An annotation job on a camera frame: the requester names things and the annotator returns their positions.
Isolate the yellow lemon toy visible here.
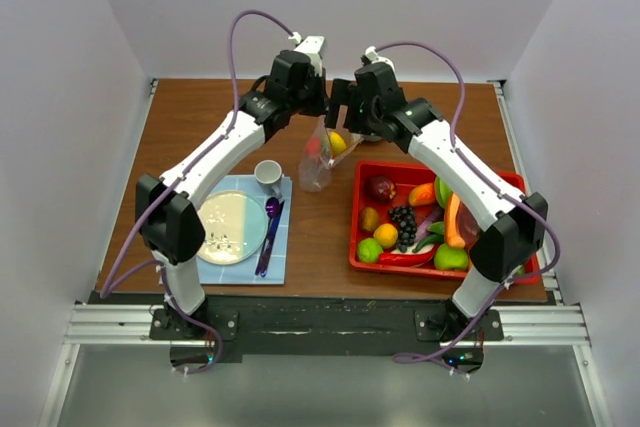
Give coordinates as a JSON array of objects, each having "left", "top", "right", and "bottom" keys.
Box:
[{"left": 328, "top": 131, "right": 347, "bottom": 158}]

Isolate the clear orange zip top bag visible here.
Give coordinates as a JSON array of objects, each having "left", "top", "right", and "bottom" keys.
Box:
[{"left": 298, "top": 116, "right": 363, "bottom": 193}]

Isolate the red raspberry toy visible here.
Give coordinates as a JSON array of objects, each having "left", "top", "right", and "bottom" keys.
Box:
[{"left": 305, "top": 138, "right": 323, "bottom": 157}]

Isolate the brown kiwi fruit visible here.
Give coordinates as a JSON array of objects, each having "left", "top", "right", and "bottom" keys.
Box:
[{"left": 358, "top": 207, "right": 380, "bottom": 233}]

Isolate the orange toy fruit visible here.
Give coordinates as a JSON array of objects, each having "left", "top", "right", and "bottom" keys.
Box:
[{"left": 373, "top": 223, "right": 398, "bottom": 249}]

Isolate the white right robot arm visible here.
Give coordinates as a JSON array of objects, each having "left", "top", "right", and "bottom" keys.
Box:
[{"left": 326, "top": 63, "right": 548, "bottom": 340}]

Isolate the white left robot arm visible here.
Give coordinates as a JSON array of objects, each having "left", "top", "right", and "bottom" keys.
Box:
[{"left": 135, "top": 36, "right": 326, "bottom": 339}]

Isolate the teal ceramic mug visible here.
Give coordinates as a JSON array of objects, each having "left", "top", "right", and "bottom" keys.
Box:
[{"left": 363, "top": 135, "right": 383, "bottom": 144}]

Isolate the grey small cup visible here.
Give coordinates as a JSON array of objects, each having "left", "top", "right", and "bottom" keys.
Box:
[{"left": 254, "top": 160, "right": 283, "bottom": 200}]

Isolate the orange yellow mango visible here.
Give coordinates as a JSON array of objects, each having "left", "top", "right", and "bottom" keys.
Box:
[{"left": 408, "top": 182, "right": 437, "bottom": 207}]

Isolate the black grape bunch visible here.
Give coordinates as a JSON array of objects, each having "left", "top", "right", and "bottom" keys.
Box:
[{"left": 388, "top": 205, "right": 417, "bottom": 253}]

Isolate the red plastic tray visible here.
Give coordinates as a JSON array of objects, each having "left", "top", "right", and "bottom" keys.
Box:
[{"left": 348, "top": 160, "right": 544, "bottom": 285}]

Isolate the purple eggplant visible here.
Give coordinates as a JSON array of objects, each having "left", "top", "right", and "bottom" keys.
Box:
[{"left": 415, "top": 206, "right": 444, "bottom": 242}]

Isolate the purple spoon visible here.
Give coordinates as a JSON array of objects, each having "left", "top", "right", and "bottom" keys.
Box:
[{"left": 255, "top": 197, "right": 280, "bottom": 275}]

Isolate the green pepper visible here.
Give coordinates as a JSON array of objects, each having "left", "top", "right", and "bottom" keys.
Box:
[{"left": 412, "top": 221, "right": 445, "bottom": 253}]

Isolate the blue knife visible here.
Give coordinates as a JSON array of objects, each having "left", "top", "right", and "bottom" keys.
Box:
[{"left": 257, "top": 201, "right": 284, "bottom": 277}]

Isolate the green lime left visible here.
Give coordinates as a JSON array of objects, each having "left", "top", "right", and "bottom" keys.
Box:
[{"left": 356, "top": 238, "right": 384, "bottom": 264}]

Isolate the cream and blue plate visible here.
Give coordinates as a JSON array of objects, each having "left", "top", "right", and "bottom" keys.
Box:
[{"left": 197, "top": 190, "right": 269, "bottom": 266}]

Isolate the red chili pepper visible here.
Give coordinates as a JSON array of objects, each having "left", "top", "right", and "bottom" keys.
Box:
[{"left": 378, "top": 244, "right": 438, "bottom": 267}]

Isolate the green apple right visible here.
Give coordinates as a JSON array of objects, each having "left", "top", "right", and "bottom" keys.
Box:
[{"left": 433, "top": 244, "right": 469, "bottom": 271}]

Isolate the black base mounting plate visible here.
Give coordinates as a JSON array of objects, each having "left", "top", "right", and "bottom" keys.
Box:
[{"left": 149, "top": 294, "right": 504, "bottom": 373}]

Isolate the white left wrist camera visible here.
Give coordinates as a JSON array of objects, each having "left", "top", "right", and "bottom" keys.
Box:
[{"left": 288, "top": 32, "right": 326, "bottom": 76}]

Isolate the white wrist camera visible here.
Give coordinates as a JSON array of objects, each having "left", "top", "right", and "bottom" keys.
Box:
[
  {"left": 361, "top": 46, "right": 395, "bottom": 73},
  {"left": 288, "top": 32, "right": 326, "bottom": 76}
]

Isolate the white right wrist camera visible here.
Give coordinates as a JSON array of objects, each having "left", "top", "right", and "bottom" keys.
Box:
[{"left": 361, "top": 46, "right": 395, "bottom": 73}]

